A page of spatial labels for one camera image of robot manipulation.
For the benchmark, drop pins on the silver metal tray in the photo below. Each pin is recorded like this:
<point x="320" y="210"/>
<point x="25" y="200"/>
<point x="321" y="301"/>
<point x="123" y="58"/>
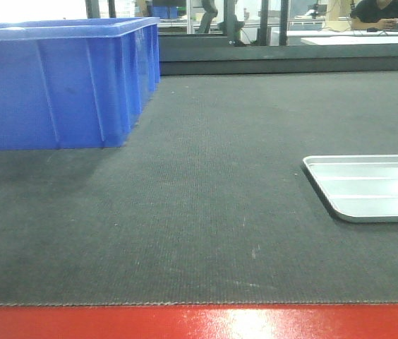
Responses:
<point x="358" y="188"/>

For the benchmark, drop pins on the standing person in background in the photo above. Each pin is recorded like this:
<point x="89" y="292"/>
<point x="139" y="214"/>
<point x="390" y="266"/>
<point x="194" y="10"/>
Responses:
<point x="209" y="14"/>

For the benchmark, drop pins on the white desk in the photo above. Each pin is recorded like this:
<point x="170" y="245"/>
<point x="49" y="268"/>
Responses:
<point x="349" y="37"/>

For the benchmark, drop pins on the black conveyor rear rail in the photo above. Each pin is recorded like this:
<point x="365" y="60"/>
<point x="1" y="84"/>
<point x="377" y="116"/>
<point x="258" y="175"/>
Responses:
<point x="197" y="55"/>

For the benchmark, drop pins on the blue plastic crate on conveyor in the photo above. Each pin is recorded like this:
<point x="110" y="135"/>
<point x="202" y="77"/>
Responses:
<point x="75" y="83"/>

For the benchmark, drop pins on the red conveyor edge frame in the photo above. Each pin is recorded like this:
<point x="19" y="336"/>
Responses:
<point x="202" y="321"/>

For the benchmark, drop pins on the seated person black shirt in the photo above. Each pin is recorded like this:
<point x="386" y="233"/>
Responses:
<point x="380" y="15"/>

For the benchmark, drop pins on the black conveyor belt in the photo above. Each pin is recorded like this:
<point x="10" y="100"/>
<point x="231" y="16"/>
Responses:
<point x="207" y="202"/>

